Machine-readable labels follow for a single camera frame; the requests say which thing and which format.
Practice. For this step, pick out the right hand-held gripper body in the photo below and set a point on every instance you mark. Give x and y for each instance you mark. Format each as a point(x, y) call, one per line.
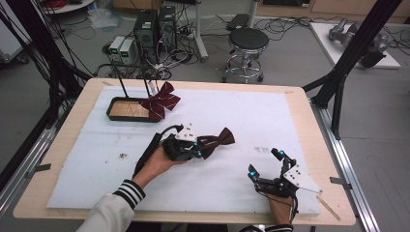
point(283, 183)

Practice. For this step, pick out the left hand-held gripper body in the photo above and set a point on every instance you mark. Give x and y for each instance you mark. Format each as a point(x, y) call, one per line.
point(179, 146)

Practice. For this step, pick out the plain dark red bow tie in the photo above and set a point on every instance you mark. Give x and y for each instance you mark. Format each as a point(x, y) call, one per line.
point(217, 140)

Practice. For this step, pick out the striped dark red bow tie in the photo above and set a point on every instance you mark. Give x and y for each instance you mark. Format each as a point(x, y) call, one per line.
point(161, 101)

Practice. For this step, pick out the black rack with wooden tray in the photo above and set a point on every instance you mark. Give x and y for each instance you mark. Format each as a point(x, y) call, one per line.
point(127, 109)

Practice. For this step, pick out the person's right hand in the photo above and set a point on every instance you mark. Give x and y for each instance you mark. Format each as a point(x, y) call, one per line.
point(280, 209)

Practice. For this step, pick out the person's left hand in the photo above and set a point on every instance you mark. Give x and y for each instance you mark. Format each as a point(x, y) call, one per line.
point(158, 164)

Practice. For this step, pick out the white foam mat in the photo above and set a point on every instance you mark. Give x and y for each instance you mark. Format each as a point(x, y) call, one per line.
point(225, 193)

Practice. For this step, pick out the wooden table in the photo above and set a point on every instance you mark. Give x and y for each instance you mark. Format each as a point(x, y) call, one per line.
point(322, 135)

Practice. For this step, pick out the wooden stick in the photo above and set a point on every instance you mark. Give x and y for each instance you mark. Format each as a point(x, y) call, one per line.
point(328, 208)

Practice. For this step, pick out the grey metal clip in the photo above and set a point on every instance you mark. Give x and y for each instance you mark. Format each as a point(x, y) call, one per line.
point(37, 170)
point(340, 182)

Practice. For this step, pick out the white power supply box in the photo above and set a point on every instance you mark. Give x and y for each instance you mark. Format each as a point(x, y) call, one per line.
point(116, 46)
point(127, 51)

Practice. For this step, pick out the grey table leg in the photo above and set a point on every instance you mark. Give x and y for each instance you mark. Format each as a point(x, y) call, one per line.
point(200, 35)

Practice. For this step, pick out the black round stool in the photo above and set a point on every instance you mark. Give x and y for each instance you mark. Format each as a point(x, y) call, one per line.
point(248, 40)

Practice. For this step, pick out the large black computer tower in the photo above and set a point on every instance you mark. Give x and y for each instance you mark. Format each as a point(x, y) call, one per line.
point(145, 32)

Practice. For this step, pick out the slim black computer tower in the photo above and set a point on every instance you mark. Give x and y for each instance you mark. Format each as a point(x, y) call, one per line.
point(167, 27)

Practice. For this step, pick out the white floor board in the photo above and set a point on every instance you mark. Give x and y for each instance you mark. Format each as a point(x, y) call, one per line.
point(325, 38)

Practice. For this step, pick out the black flat box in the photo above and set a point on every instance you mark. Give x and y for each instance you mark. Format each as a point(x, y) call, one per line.
point(238, 22)

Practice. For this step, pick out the clear plastic bag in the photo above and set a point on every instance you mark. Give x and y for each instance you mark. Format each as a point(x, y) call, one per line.
point(104, 17)

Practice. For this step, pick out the round white table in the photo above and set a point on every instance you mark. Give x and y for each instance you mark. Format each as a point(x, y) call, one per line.
point(67, 6)

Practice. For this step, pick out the aluminium rail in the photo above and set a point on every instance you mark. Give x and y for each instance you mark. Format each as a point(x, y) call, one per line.
point(351, 167)
point(19, 174)

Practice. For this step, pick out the black frame post with brace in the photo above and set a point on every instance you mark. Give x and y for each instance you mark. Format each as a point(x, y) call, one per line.
point(351, 54)

